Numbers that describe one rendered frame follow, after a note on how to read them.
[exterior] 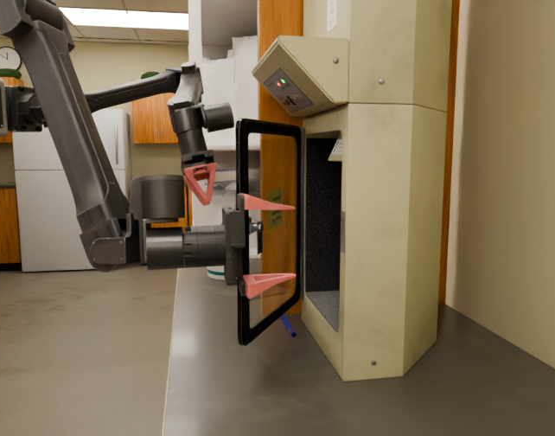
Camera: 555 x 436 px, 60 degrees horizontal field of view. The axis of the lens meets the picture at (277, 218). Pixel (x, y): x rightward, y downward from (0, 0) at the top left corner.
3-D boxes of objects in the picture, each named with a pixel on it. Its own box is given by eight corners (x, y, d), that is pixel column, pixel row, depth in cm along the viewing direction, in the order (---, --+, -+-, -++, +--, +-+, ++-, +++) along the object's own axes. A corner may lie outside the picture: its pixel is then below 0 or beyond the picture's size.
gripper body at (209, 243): (239, 209, 64) (181, 211, 63) (241, 285, 65) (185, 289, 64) (234, 207, 70) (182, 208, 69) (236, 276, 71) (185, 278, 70)
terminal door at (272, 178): (299, 300, 113) (300, 125, 107) (241, 349, 85) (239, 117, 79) (296, 300, 113) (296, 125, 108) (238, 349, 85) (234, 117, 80)
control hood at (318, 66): (302, 117, 109) (303, 71, 107) (348, 103, 77) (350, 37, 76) (251, 116, 106) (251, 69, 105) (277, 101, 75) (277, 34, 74)
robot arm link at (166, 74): (185, 92, 156) (179, 60, 152) (208, 97, 147) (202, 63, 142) (44, 131, 132) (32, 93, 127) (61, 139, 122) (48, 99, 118)
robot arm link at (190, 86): (186, 99, 149) (180, 62, 144) (205, 96, 149) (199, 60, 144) (173, 143, 111) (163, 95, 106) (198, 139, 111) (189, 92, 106)
